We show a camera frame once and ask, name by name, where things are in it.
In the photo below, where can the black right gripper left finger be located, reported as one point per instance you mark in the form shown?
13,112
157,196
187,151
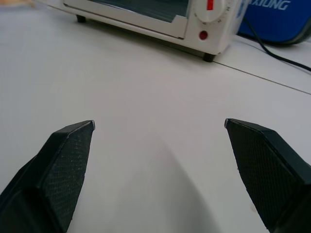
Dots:
60,174

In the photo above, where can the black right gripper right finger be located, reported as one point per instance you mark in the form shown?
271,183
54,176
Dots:
264,170

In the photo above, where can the white toaster oven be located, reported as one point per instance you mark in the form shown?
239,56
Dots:
213,36

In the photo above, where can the oven glass door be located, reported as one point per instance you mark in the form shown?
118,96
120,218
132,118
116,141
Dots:
136,12

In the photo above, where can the blue bag white lettering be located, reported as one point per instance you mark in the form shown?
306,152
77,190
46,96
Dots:
274,19

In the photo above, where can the white timer knob red mark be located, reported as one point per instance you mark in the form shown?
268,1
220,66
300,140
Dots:
211,9

